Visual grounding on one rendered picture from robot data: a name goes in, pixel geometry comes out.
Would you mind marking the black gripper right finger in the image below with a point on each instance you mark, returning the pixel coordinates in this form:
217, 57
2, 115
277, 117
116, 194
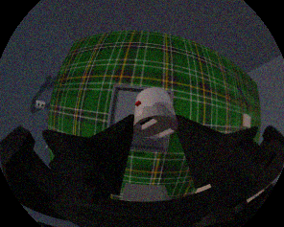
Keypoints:
207, 150

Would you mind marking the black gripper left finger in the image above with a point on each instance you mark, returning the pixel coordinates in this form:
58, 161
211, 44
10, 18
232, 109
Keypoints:
105, 153

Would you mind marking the grey cylinder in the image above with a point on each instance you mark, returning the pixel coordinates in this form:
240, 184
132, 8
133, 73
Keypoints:
154, 115

